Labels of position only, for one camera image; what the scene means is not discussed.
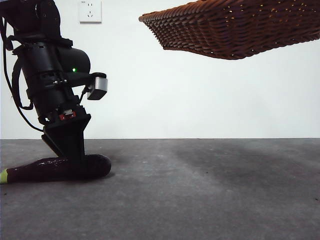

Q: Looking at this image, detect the purple eggplant with green stem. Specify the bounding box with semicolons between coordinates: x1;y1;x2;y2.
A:
0;154;112;185

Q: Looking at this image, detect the brown woven wicker basket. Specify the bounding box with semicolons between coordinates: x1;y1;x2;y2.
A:
138;0;320;60

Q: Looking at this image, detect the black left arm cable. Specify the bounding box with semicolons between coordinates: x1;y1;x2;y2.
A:
0;16;45;133

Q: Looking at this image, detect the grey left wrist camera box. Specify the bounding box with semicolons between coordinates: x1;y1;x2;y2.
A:
85;72;109;101

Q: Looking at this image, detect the white wall socket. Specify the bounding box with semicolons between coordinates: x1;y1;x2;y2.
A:
79;0;103;25

